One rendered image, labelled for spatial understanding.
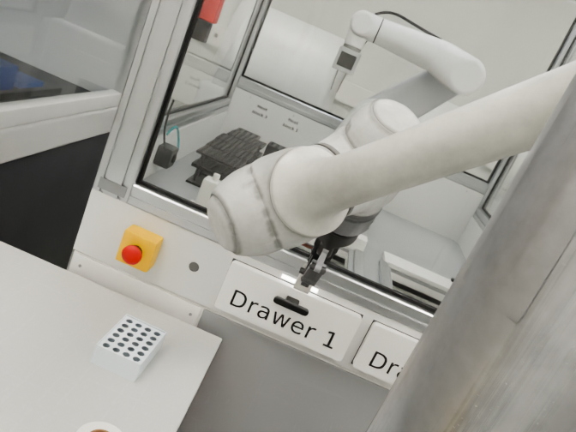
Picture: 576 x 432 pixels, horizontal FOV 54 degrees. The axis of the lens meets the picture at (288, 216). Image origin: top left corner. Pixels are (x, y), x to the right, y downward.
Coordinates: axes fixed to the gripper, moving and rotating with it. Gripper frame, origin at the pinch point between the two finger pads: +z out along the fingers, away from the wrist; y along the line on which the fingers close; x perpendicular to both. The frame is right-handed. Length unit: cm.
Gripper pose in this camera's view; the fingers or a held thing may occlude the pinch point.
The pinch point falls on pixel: (306, 279)
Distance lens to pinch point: 102.6
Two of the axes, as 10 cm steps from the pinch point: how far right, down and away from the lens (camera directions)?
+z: -2.4, 5.7, 7.9
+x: -9.2, -4.0, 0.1
